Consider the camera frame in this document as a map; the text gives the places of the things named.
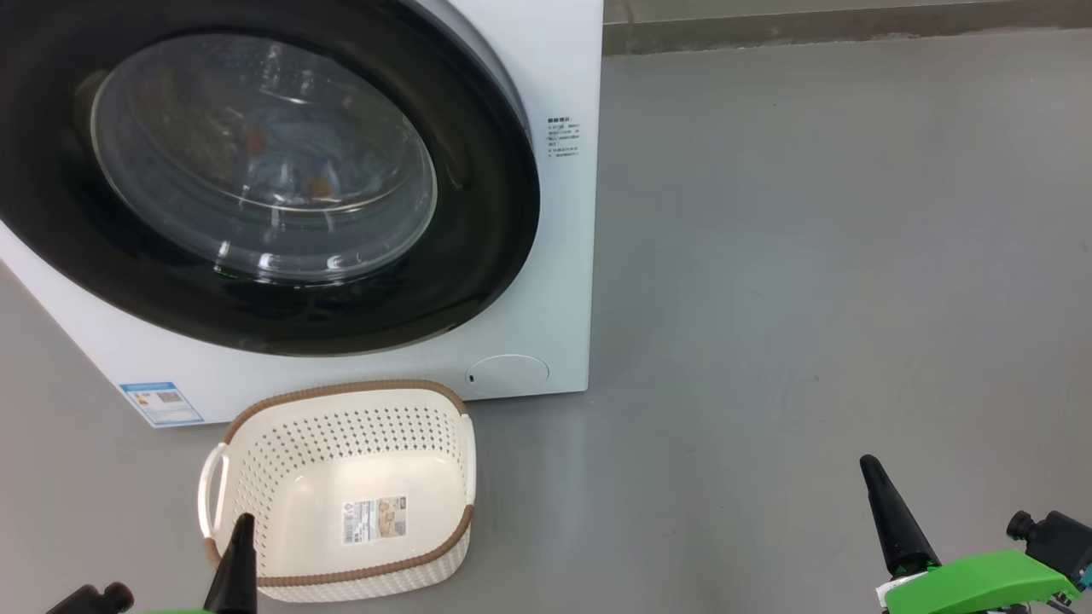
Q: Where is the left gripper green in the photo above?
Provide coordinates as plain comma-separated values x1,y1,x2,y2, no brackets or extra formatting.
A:
145,512,259,614

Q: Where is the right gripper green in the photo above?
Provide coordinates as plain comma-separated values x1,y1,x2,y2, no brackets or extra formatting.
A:
858,455,1080,614

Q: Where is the blue cartoon print garment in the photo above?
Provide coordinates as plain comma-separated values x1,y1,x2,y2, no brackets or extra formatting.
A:
200,102,299,184

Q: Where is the round washing machine door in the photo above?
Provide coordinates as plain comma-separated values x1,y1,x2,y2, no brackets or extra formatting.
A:
0,0,541,357

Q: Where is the white front-load washing machine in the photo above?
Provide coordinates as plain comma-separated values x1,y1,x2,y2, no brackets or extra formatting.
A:
0,0,605,429

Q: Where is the paper label inside basket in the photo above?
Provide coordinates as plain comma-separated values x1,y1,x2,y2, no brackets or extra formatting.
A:
343,497,408,545

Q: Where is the cream perforated laundry basket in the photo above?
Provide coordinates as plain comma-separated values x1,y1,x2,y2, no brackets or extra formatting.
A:
198,379,476,604

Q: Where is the blue energy label sticker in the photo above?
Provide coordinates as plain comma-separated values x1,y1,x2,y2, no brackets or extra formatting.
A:
119,381,206,427

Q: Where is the round white filter cover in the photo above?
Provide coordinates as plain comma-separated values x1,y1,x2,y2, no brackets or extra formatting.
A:
467,354,551,395

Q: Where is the printed warning text label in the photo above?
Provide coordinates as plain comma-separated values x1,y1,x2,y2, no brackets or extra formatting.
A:
546,117,583,159

